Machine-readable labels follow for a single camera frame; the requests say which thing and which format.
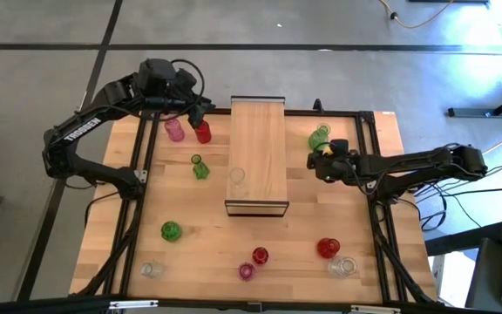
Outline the green ribbed jug vase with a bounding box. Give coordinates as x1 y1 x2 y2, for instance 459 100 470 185
307 122 333 153

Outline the red ribbed bottle vase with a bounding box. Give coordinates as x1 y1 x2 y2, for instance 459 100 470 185
193 120 213 145

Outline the green round glass vase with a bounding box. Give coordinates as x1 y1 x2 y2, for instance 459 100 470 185
160 220 183 243

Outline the pink wavy glass vase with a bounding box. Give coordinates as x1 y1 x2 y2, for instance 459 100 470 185
238 262 256 283

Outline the red flared-rim glass vase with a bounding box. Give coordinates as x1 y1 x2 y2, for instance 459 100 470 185
316 237 342 259

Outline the clear wide glass vase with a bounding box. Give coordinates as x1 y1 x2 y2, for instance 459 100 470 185
327 256 359 280

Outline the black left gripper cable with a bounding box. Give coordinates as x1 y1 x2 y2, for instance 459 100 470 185
170 58 207 110

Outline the black aluminium table frame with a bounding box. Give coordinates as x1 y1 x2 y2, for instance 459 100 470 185
76 99 438 305

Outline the green conical glass vase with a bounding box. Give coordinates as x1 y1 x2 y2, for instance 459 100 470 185
190 154 211 181

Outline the black desk leg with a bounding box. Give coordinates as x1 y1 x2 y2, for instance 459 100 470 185
424 221 502 257
446 85 502 119

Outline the silver metal bracket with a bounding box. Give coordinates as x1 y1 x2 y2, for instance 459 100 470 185
349 304 403 314
109 299 159 310

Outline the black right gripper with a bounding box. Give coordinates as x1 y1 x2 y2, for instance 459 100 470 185
306 138 363 184

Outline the clear narrow-neck glass vase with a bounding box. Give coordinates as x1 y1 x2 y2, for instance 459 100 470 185
227 167 249 200

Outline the black floor cable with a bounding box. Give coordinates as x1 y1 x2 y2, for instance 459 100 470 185
416 185 502 233

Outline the pink ribbed round-shouldered vase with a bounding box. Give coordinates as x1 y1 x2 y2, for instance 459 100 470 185
164 118 187 143

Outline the beige floor cable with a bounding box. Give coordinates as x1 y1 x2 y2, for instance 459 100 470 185
379 0 456 31

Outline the wooden rectangular box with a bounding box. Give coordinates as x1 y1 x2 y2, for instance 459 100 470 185
224 95 290 218

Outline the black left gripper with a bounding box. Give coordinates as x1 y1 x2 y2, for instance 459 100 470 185
136 58 217 130

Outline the clear small glass vase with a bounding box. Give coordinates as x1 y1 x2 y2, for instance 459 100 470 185
139 260 166 281

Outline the red tall ribbed vase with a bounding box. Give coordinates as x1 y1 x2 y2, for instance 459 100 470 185
251 246 270 266

